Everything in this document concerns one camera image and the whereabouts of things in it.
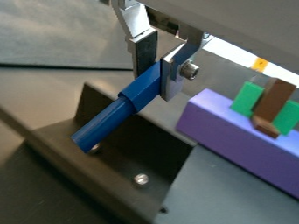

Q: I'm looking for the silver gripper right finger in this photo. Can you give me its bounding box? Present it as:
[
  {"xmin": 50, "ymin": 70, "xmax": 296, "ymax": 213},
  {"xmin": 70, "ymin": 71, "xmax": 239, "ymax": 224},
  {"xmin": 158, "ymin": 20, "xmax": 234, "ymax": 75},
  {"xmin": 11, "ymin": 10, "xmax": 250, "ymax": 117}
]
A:
[{"xmin": 161, "ymin": 24, "xmax": 205, "ymax": 101}]

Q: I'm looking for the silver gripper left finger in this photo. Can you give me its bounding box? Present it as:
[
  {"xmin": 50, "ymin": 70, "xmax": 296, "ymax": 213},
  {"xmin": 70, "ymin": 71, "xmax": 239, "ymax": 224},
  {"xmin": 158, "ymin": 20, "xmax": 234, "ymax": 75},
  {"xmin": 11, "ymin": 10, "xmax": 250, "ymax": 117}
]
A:
[{"xmin": 111, "ymin": 0, "xmax": 158, "ymax": 77}]

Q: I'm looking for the blue peg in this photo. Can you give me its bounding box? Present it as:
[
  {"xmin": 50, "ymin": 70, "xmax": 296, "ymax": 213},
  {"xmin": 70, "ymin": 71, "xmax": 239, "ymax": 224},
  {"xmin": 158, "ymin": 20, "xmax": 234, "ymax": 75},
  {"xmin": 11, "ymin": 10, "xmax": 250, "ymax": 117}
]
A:
[{"xmin": 71, "ymin": 62, "xmax": 161, "ymax": 153}]

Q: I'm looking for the black angle fixture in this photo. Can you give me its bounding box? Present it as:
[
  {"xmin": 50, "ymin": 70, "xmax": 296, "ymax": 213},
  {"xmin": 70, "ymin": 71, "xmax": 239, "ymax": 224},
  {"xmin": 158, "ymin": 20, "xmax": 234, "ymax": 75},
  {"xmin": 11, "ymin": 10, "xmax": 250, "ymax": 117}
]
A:
[{"xmin": 27, "ymin": 83, "xmax": 195, "ymax": 224}]

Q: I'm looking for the green block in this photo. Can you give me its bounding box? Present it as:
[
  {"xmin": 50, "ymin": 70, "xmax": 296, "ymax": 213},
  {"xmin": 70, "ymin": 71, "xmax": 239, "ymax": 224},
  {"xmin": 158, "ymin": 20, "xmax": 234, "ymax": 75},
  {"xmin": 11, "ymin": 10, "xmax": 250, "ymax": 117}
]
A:
[{"xmin": 230, "ymin": 81, "xmax": 299, "ymax": 135}]

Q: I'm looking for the purple base block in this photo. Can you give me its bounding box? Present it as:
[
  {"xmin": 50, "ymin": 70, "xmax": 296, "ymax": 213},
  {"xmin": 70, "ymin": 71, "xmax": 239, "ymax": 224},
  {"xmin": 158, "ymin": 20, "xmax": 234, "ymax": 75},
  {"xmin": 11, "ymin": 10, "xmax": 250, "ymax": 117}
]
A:
[{"xmin": 177, "ymin": 89, "xmax": 299, "ymax": 199}]

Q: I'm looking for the brown L-shaped bracket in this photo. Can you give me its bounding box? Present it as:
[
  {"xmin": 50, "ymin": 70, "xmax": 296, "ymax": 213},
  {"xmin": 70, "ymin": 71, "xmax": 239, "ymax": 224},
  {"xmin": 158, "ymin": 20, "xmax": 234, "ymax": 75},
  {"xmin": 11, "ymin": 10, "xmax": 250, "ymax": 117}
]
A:
[{"xmin": 251, "ymin": 78, "xmax": 296, "ymax": 138}]

